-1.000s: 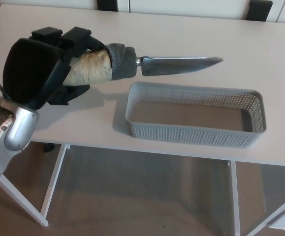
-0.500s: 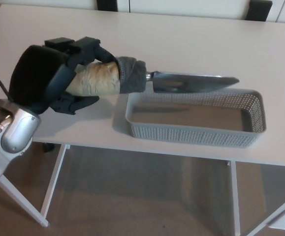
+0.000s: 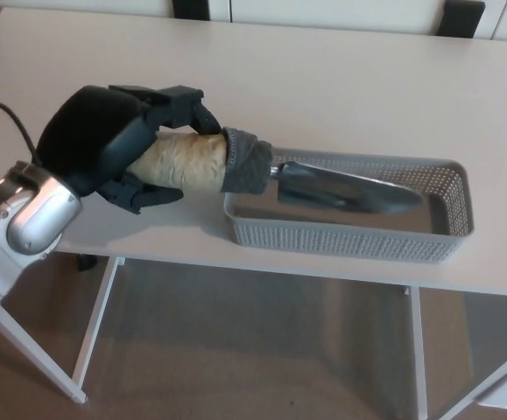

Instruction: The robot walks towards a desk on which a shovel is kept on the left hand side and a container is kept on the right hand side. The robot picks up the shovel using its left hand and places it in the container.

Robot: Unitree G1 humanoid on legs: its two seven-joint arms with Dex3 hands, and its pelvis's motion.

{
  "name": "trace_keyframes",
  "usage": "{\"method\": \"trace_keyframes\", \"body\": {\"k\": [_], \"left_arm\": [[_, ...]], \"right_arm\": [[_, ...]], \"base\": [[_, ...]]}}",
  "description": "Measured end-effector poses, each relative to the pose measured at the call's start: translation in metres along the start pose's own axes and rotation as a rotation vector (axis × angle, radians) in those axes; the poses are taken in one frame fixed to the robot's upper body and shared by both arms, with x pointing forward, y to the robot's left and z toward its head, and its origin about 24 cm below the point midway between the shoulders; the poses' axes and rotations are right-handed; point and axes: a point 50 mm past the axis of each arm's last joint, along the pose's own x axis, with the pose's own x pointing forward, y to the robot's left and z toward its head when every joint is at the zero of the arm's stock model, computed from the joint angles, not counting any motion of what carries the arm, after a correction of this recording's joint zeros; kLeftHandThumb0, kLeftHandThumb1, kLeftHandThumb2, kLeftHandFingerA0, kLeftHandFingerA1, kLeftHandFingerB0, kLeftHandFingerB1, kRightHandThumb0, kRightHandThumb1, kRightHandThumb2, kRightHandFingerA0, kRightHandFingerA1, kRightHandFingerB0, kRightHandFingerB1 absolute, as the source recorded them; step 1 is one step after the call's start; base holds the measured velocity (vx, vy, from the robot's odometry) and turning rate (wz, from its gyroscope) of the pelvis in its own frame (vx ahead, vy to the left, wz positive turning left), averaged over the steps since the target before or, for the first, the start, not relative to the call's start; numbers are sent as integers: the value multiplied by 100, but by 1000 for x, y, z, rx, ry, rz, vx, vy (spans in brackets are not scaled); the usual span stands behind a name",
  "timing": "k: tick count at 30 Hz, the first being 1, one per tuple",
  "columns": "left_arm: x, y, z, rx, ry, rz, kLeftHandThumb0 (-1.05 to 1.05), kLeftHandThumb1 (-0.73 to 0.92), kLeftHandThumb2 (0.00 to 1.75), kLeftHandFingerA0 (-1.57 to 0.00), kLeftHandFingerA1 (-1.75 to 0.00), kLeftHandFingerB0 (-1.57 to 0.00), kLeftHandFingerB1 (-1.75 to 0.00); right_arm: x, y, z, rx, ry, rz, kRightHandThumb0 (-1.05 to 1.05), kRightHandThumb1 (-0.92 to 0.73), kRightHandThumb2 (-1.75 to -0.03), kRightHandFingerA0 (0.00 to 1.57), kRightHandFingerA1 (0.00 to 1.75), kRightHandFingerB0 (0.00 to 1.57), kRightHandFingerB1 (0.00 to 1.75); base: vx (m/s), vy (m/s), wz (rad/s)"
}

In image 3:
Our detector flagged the white cabinet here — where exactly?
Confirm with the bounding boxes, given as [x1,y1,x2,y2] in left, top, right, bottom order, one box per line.
[165,0,507,43]

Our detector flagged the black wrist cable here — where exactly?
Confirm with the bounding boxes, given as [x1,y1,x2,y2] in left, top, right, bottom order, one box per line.
[0,101,42,167]

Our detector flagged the grey perforated plastic basket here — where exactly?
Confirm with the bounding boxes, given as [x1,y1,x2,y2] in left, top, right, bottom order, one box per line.
[222,146,475,265]

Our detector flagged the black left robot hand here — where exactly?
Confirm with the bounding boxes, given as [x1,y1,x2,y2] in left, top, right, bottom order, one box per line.
[36,84,226,215]

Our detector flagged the silver trowel with handle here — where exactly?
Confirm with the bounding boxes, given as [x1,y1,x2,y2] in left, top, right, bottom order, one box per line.
[128,125,425,216]

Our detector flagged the white metal-frame desk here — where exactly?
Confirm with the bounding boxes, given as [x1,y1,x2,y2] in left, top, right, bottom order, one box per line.
[0,6,507,420]

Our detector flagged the black cabinet handle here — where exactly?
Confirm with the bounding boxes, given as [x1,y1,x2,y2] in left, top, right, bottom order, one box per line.
[439,0,486,39]
[173,0,211,22]

